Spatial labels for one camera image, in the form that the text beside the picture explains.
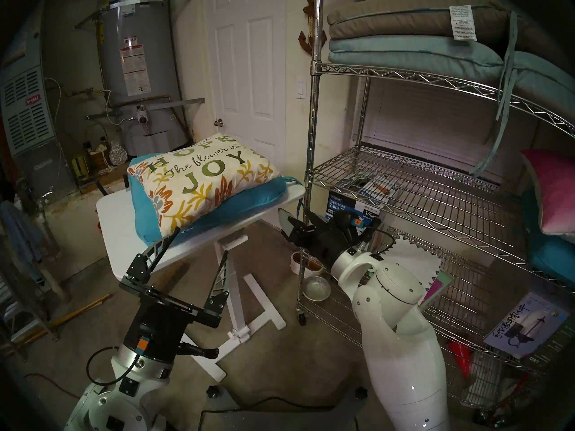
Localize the grey water heater tank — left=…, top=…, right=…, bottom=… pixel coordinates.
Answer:
left=74, top=0, right=205, bottom=157

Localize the utility pump cardboard box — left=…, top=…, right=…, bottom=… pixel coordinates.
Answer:
left=323, top=174, right=403, bottom=232

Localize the tan seat cushion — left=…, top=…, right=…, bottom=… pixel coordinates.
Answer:
left=327, top=0, right=566, bottom=62

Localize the teal tufted seat cushion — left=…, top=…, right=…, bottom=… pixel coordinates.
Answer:
left=127, top=154, right=306, bottom=246

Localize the red plastic item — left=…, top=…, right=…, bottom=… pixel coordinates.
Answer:
left=449, top=343, right=472, bottom=379

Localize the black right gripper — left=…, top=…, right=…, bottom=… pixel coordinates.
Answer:
left=277, top=205, right=365, bottom=270

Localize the teal pillow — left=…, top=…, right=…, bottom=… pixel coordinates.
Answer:
left=521, top=190, right=575, bottom=285

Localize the white adjustable side table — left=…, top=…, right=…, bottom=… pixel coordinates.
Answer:
left=96, top=183, right=306, bottom=383

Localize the grey furnace unit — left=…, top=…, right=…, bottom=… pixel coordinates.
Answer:
left=0, top=4, right=79, bottom=202

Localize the small metal bowl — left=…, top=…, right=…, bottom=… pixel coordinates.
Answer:
left=303, top=276, right=332, bottom=302

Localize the pink pillow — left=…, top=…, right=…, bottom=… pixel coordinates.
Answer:
left=521, top=150, right=575, bottom=237

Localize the floral print throw pillow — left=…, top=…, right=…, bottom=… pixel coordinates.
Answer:
left=128, top=133, right=275, bottom=237

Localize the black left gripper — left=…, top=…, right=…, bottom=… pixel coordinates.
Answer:
left=118, top=227, right=230, bottom=364

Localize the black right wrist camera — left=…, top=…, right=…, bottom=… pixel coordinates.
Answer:
left=359, top=215, right=383, bottom=246

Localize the green paper sheet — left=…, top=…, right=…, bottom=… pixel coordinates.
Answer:
left=420, top=271, right=452, bottom=307

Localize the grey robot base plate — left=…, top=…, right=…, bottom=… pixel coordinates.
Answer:
left=198, top=385, right=373, bottom=431

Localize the box with Chinese lettering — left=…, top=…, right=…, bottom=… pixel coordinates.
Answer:
left=483, top=292, right=569, bottom=360

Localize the wooden stick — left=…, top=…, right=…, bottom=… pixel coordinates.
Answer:
left=0, top=293, right=113, bottom=352

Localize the white zigzag edged paper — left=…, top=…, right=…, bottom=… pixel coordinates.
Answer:
left=382, top=235, right=443, bottom=296

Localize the crumpled silver foil piece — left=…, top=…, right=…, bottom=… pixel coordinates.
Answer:
left=109, top=141, right=129, bottom=167

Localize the blue hanging cloth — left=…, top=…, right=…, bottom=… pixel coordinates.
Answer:
left=0, top=200, right=45, bottom=278

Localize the brown anchor wall decoration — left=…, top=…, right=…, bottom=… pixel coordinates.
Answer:
left=298, top=0, right=327, bottom=57

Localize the white round pot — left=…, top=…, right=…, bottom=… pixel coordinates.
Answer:
left=290, top=251, right=324, bottom=277

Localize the light blue seat cushion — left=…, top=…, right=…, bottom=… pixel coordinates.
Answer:
left=328, top=34, right=575, bottom=121

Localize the white panel door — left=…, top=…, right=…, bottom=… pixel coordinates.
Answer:
left=204, top=0, right=288, bottom=229

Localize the chrome wire shelf rack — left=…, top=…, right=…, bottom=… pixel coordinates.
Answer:
left=296, top=0, right=575, bottom=417

